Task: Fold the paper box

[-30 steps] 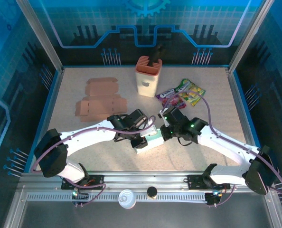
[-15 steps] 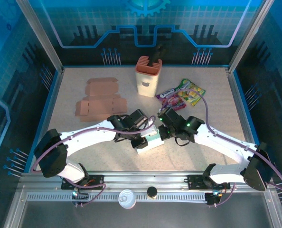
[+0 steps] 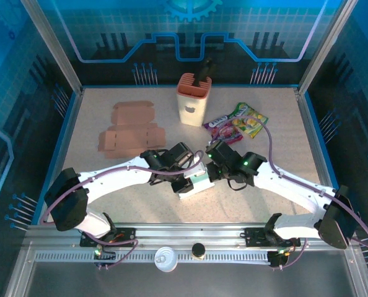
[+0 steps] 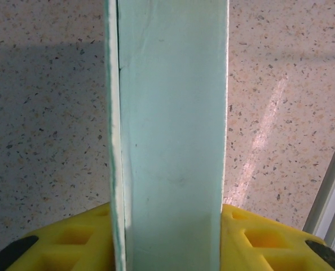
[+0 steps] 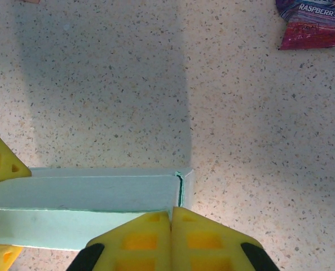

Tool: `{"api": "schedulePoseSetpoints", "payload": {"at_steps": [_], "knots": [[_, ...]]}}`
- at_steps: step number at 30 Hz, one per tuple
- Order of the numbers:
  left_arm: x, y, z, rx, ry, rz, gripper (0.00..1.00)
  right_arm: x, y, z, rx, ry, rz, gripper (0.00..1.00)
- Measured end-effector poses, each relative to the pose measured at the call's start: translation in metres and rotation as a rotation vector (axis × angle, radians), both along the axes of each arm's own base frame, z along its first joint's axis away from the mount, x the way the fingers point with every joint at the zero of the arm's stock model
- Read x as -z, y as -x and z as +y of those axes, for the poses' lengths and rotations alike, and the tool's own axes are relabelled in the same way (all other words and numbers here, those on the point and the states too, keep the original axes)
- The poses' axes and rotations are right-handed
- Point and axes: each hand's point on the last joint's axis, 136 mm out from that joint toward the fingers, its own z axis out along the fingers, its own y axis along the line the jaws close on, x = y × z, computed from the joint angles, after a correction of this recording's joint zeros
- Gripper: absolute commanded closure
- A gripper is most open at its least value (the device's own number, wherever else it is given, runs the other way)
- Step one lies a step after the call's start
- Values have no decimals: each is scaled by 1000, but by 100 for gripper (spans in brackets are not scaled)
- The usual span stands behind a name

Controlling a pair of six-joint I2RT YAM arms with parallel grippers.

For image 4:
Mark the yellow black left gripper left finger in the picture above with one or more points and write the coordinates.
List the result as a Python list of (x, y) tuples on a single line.
[(57, 245)]

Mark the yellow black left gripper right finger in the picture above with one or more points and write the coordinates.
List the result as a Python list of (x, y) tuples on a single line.
[(269, 245)]

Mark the light blue paper box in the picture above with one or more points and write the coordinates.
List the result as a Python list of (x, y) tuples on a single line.
[(170, 127)]

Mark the aluminium mounting rail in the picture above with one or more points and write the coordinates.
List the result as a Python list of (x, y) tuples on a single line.
[(326, 197)]

